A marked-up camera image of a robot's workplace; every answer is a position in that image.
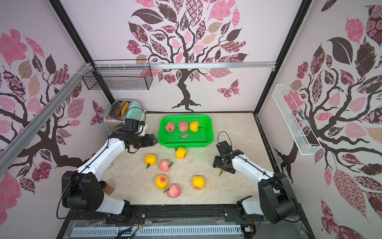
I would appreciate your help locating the aluminium frame bar back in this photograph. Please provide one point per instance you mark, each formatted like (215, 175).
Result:
(211, 65)

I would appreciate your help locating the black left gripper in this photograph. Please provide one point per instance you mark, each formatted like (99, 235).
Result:
(148, 142)

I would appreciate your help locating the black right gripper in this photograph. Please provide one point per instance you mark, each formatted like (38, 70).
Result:
(221, 163)

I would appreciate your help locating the yellow peach left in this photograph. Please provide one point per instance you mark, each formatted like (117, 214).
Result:
(150, 160)

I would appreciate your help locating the aluminium frame bar left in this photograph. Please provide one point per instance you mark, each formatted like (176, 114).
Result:
(28, 133)

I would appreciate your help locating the yellow peach with red blush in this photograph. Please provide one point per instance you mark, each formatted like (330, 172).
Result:
(194, 126)

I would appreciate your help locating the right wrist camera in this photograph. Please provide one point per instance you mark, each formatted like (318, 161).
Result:
(224, 148)

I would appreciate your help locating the brown spice jar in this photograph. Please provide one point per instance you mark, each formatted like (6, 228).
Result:
(107, 189)

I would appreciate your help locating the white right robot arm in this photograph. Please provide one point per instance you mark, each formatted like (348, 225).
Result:
(276, 200)

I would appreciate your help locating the large pink peach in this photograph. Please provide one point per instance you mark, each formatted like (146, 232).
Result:
(183, 126)

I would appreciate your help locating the aluminium frame bar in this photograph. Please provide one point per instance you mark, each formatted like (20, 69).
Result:
(211, 65)
(28, 133)

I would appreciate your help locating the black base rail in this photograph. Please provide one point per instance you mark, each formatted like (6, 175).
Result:
(252, 226)

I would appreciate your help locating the yellow peach near basket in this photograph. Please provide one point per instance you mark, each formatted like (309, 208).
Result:
(181, 153)

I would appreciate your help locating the yellow red peach front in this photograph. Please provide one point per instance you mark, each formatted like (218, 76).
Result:
(161, 181)

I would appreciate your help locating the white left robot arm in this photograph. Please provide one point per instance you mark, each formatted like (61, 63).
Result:
(81, 189)

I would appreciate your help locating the pink peach front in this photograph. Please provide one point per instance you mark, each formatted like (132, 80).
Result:
(173, 191)

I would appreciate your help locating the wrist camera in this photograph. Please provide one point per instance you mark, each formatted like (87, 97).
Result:
(224, 148)
(134, 126)

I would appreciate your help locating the black wire wall basket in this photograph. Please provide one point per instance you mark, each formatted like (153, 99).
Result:
(132, 75)

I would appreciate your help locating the mint green toaster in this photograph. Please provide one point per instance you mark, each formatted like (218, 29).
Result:
(120, 110)

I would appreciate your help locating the white vented cable duct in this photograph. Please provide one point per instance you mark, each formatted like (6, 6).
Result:
(153, 231)

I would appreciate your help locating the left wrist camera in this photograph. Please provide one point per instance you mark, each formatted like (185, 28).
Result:
(134, 126)

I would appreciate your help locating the yellow peach front right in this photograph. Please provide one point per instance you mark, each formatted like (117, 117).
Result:
(198, 182)

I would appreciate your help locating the white wire wall shelf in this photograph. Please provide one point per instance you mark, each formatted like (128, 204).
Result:
(298, 125)

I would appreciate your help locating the green plastic basket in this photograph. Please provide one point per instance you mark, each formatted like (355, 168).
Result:
(202, 138)

